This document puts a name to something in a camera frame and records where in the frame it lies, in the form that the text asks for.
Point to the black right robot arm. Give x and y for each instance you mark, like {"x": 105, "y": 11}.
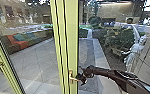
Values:
{"x": 124, "y": 80}

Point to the low green shrub bed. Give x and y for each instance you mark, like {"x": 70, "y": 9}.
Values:
{"x": 116, "y": 40}

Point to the round trimmed bush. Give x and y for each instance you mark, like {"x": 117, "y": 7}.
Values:
{"x": 95, "y": 22}

